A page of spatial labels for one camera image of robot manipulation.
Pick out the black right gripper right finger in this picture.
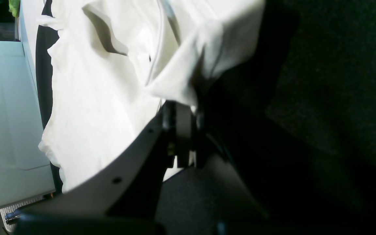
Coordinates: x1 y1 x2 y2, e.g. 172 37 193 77
195 109 270 235

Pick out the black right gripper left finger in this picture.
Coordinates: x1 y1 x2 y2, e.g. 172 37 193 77
15 101 193 235

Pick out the cream white T-shirt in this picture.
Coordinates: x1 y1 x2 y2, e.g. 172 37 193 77
35 0 266 193

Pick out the white base left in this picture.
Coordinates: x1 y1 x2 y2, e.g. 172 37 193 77
0 41 55 209

